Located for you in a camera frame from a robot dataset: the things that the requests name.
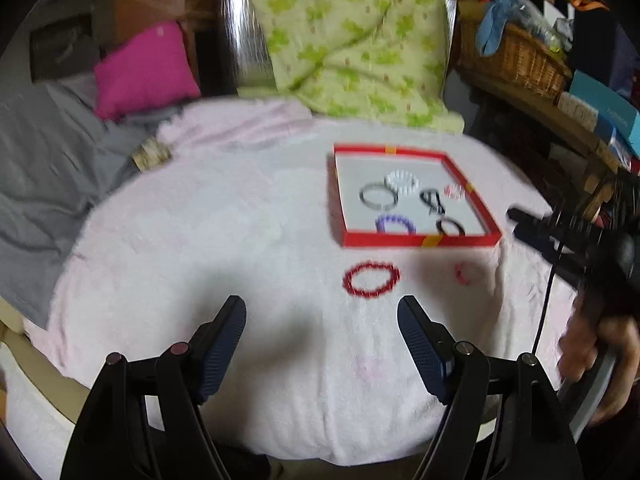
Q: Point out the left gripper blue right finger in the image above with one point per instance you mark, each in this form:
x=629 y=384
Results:
x=430 y=346

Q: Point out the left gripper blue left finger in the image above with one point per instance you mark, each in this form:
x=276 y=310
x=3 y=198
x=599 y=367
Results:
x=221 y=338

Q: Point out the person's right hand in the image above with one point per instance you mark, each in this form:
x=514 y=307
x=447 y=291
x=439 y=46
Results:
x=600 y=356

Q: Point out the wooden side table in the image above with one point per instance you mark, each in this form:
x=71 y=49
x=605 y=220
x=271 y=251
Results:
x=602 y=166

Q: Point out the teal cardboard box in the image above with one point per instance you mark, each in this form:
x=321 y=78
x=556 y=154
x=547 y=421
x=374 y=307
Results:
x=620 y=112

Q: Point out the black hair clip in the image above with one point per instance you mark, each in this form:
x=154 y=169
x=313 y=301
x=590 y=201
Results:
x=430 y=198

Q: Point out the pale pink fleece blanket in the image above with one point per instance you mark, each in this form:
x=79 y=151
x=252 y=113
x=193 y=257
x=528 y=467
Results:
x=248 y=206

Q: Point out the white patterned tissue box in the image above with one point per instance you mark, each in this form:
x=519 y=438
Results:
x=580 y=111

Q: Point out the red shallow tray box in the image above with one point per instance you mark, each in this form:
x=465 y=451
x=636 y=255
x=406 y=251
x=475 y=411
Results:
x=467 y=222

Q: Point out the silver metal bangle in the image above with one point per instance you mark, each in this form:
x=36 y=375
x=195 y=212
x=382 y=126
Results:
x=378 y=196

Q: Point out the small patterned fabric pouch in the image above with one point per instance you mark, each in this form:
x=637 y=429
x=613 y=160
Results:
x=151 y=154

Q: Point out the wicker basket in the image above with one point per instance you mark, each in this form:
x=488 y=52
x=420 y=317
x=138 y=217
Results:
x=521 y=59

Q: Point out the grey bed sheet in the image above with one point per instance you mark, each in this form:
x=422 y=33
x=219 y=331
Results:
x=58 y=161

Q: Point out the blue cloth in basket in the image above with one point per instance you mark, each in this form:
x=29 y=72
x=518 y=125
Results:
x=489 y=32

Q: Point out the magenta pillow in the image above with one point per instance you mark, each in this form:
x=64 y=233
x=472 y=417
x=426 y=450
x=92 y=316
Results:
x=150 y=71

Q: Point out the green clover pattern quilt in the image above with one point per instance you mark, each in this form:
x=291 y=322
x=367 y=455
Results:
x=381 y=60

